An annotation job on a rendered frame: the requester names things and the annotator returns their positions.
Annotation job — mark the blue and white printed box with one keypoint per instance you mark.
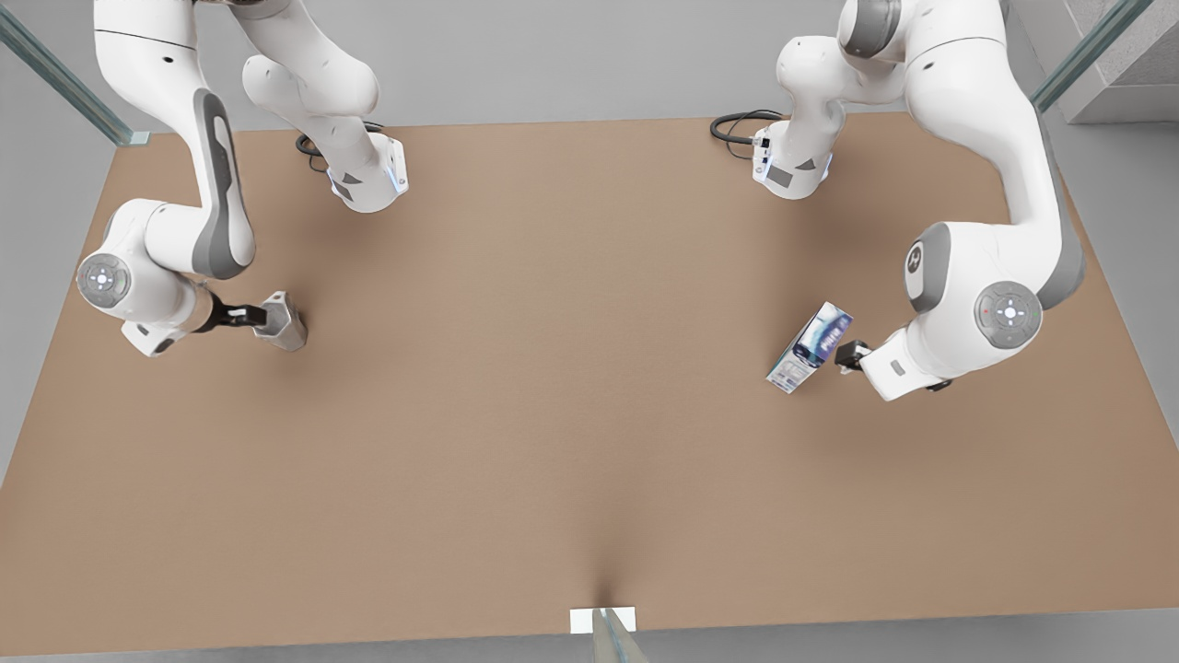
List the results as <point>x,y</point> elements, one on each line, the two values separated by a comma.
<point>811,348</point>

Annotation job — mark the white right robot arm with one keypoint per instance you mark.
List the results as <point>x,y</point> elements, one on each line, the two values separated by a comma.
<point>157,83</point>

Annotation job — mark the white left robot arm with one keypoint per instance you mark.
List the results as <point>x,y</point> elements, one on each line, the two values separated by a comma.
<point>976,110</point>

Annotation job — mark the grey concrete block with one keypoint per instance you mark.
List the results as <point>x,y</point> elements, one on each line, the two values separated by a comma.
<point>1128,83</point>

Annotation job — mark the silver frame post with white foot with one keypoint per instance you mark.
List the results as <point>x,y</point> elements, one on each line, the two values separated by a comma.
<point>608,631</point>

